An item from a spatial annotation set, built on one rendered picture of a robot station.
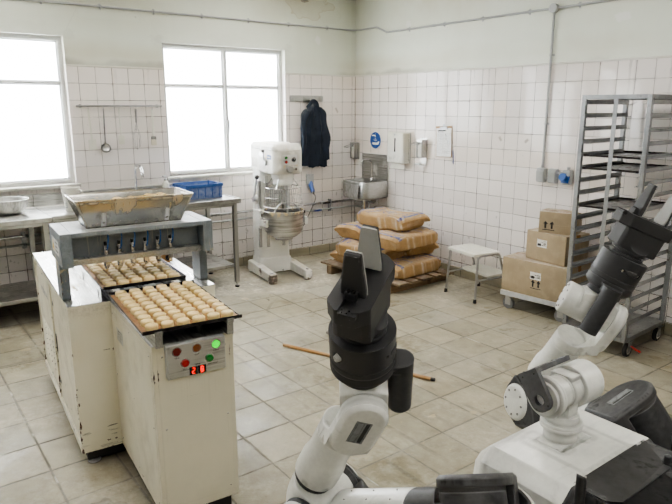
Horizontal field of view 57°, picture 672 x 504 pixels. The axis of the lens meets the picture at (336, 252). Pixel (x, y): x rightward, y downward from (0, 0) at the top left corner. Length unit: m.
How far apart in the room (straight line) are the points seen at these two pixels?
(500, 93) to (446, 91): 0.68
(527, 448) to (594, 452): 0.10
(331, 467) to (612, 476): 0.40
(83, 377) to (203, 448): 0.78
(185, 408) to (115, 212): 1.02
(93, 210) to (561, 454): 2.47
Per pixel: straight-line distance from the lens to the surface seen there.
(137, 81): 6.36
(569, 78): 5.72
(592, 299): 1.27
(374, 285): 0.74
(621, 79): 5.49
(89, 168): 6.23
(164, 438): 2.66
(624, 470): 1.01
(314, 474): 0.99
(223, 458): 2.81
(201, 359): 2.54
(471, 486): 0.87
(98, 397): 3.28
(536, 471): 0.96
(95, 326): 3.15
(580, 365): 1.03
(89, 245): 3.13
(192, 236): 3.25
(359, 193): 7.10
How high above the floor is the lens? 1.73
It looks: 13 degrees down
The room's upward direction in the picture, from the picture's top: straight up
